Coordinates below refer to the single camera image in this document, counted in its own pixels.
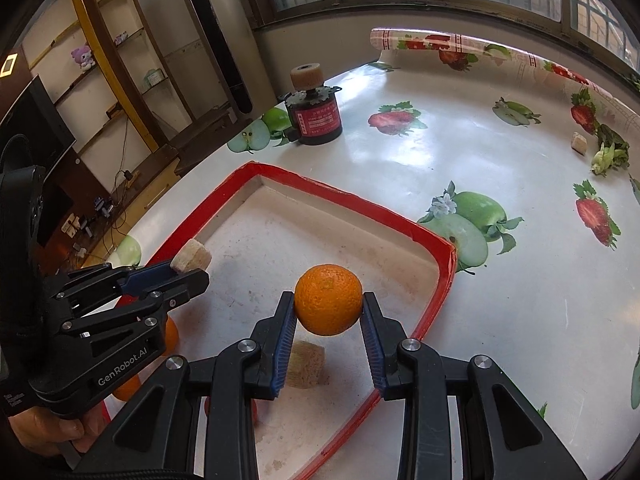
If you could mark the rectangular bread chunk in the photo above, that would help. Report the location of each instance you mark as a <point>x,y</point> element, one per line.
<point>307,365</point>

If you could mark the tan bread piece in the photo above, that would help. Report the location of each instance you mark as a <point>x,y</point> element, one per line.
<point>192,256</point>
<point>579,143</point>

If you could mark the person's left hand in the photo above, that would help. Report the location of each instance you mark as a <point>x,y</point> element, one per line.
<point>50,435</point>

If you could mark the red rimmed white tray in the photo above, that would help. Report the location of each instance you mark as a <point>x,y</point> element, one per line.
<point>280,240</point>

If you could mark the black motor with red label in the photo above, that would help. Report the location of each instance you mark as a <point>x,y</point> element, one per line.
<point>317,122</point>

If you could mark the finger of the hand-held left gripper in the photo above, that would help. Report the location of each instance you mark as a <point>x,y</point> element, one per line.
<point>147,277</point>
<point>170,292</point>

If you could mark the wooden stool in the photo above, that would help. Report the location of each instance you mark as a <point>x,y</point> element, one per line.
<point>205,132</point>

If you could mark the purple plush toy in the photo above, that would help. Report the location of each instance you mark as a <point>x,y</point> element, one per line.
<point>84,57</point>

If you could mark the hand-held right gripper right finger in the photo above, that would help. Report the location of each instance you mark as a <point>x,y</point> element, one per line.
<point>372,350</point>

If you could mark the wooden television cabinet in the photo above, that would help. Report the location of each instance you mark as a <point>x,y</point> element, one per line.
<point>145,170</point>

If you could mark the green bok choy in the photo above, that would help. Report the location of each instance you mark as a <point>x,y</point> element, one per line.
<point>607,155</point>

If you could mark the orange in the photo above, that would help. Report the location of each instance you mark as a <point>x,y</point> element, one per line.
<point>327,300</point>
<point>171,335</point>
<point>127,388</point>

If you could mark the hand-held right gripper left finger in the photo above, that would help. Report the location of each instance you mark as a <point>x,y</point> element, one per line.
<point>285,340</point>

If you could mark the white tower air conditioner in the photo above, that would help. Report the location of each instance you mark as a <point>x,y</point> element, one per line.
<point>200,35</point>

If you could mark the wooden wall shelf unit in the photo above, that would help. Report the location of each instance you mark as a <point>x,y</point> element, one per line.
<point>107,62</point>

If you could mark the tan cork wheel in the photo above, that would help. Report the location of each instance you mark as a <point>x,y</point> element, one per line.
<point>306,76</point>

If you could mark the fruit printed tablecloth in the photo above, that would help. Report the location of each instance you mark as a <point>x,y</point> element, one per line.
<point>500,310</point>

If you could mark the black television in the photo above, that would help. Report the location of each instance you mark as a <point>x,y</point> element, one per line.
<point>35,120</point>

